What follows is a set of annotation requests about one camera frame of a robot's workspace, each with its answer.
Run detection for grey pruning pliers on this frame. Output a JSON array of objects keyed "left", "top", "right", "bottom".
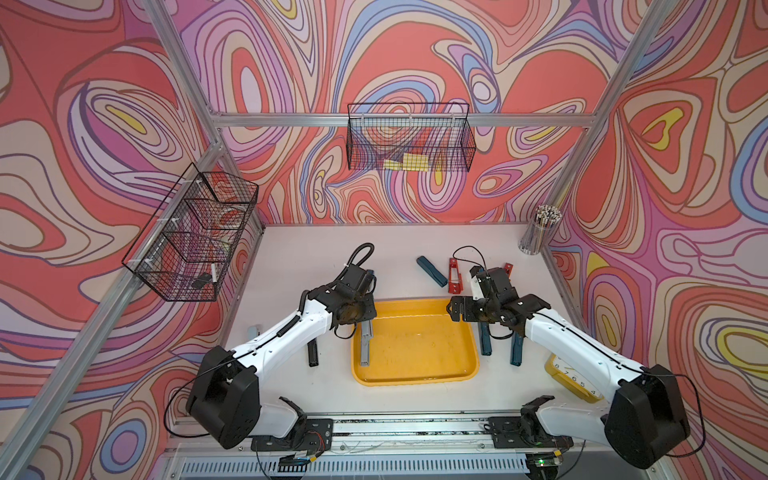
[{"left": 359, "top": 320, "right": 374, "bottom": 367}]

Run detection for black pruning pliers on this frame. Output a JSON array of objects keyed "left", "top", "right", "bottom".
[{"left": 307, "top": 339, "right": 319, "bottom": 368}]

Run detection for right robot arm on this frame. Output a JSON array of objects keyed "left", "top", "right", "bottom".
[{"left": 446, "top": 266, "right": 690, "bottom": 469}]

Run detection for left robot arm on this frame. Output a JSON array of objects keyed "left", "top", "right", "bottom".
[{"left": 186, "top": 265, "right": 376, "bottom": 449}]

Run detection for red pruning pliers left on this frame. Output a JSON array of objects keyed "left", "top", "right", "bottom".
[{"left": 448, "top": 257, "right": 463, "bottom": 295}]

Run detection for teal pliers far right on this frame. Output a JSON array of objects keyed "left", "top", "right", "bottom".
[{"left": 510, "top": 332, "right": 524, "bottom": 367}]

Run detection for teal pliers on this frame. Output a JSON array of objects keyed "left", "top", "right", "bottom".
[
  {"left": 510, "top": 332, "right": 524, "bottom": 367},
  {"left": 416, "top": 256, "right": 448, "bottom": 288}
]

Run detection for teal pliers at back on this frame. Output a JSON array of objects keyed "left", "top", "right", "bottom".
[{"left": 416, "top": 256, "right": 448, "bottom": 288}]

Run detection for yellow storage tray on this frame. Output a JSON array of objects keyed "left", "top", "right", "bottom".
[{"left": 351, "top": 298, "right": 479, "bottom": 387}]

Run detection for cup of metal rods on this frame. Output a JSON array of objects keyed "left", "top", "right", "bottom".
[{"left": 518, "top": 204, "right": 562, "bottom": 255}]

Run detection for yellow dial object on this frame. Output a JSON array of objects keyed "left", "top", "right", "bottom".
[{"left": 544, "top": 354, "right": 604, "bottom": 403}]

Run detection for yellow sticky notes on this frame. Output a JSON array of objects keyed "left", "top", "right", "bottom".
[{"left": 382, "top": 153, "right": 431, "bottom": 172}]

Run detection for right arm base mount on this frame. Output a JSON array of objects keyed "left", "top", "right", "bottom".
[{"left": 482, "top": 395, "right": 574, "bottom": 451}]

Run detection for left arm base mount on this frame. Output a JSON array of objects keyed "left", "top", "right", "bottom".
[{"left": 249, "top": 396, "right": 334, "bottom": 455}]

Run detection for aluminium rail base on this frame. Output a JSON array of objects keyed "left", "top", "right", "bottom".
[{"left": 150, "top": 411, "right": 675, "bottom": 479}]

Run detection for black wire basket back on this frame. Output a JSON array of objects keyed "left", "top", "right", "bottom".
[{"left": 346, "top": 100, "right": 477, "bottom": 173}]

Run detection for black wire basket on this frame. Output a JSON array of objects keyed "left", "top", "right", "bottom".
[
  {"left": 122, "top": 164, "right": 259, "bottom": 302},
  {"left": 346, "top": 100, "right": 477, "bottom": 173}
]

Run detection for black wire basket left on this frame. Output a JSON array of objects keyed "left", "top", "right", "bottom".
[{"left": 122, "top": 164, "right": 259, "bottom": 302}]

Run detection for aluminium frame post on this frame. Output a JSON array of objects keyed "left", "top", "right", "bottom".
[{"left": 140, "top": 0, "right": 265, "bottom": 232}]

